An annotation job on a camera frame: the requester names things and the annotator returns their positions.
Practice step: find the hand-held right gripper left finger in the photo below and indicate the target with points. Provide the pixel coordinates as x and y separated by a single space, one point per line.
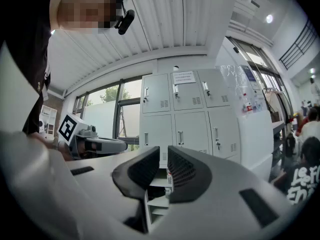
140 170

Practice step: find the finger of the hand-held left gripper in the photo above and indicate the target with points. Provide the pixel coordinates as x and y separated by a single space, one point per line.
112 145

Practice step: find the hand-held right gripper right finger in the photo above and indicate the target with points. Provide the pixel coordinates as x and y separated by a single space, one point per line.
187 176

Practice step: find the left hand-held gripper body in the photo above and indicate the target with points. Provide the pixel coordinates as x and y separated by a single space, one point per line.
67 129

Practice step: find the grey metal locker cabinet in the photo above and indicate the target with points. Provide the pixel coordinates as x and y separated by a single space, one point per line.
190 124

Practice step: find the black-headed keys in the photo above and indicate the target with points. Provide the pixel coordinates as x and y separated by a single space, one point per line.
218 145
145 99
208 93
176 95

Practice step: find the person's left hand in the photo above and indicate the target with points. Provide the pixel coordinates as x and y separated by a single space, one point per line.
61 147

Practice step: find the white open shelf unit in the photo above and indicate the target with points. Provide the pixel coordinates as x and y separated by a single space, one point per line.
50 119

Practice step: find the black-framed window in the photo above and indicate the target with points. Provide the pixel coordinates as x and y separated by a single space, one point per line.
100 109

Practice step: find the white counter unit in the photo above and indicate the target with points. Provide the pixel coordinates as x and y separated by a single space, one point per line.
255 139

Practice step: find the person's black shirt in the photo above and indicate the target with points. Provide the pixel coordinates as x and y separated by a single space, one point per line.
25 59

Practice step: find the red label bottle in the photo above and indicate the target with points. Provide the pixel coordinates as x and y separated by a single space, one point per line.
249 107

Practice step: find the white paper notice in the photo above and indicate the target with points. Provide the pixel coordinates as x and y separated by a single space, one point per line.
184 76

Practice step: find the metal shelf rack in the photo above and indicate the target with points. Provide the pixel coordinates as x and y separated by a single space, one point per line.
277 126

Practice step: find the blue poster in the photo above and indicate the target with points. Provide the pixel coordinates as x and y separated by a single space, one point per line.
248 72

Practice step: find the person's head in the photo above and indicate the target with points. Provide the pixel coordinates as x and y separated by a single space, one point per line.
85 9

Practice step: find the black metal railing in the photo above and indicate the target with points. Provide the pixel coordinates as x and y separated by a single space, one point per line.
300 44

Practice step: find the round ceiling light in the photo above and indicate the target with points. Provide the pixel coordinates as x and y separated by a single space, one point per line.
269 18

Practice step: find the ceiling air conditioner unit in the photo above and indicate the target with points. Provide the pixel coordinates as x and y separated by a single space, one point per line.
246 5

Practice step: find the black head-mounted camera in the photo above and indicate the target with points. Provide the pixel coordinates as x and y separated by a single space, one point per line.
125 21

